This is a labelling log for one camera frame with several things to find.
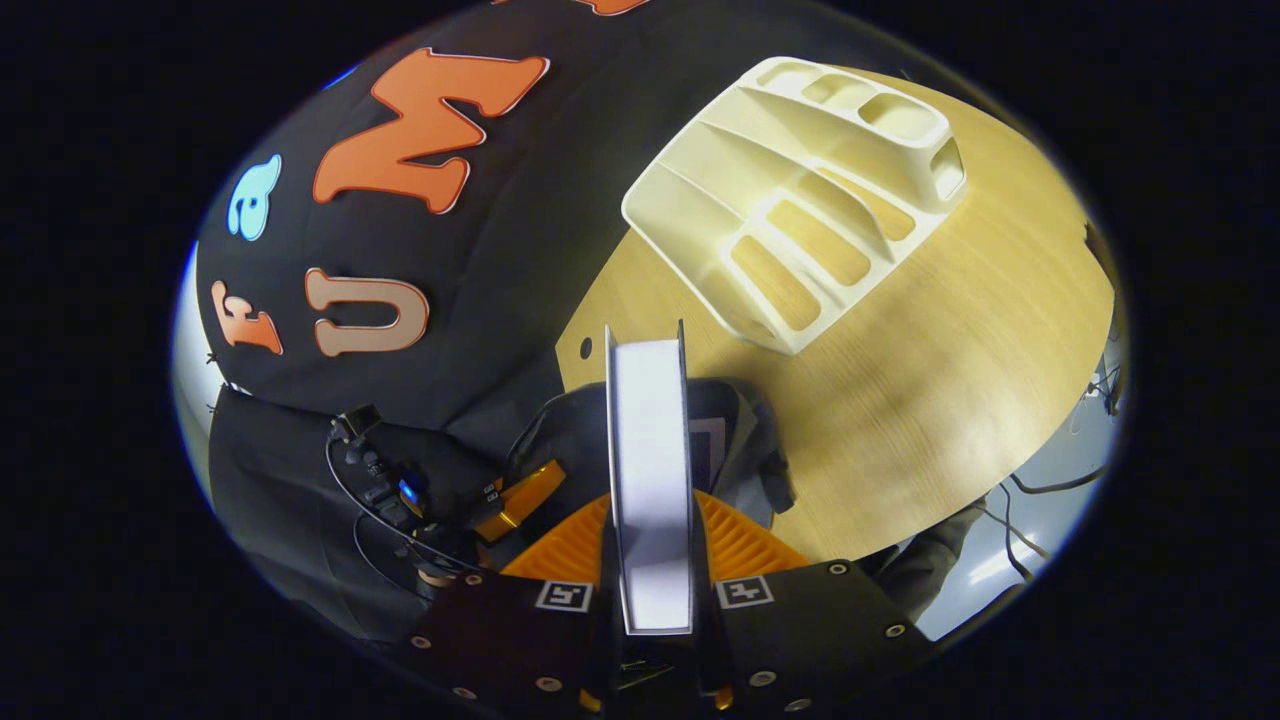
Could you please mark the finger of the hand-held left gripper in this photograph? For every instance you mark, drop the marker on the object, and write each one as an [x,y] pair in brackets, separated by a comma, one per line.
[496,528]
[530,490]

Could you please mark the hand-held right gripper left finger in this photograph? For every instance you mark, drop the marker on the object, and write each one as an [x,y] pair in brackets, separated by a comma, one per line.
[500,640]

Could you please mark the grey schoolbag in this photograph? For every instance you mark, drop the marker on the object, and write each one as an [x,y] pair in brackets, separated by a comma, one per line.
[757,450]

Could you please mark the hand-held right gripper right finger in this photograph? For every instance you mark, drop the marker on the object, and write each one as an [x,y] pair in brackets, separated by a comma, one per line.
[810,630]

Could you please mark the white plastic bookshelf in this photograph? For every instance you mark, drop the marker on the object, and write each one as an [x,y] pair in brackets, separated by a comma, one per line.
[720,180]

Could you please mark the white book with portrait cover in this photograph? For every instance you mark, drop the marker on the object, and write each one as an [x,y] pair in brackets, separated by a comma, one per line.
[650,470]

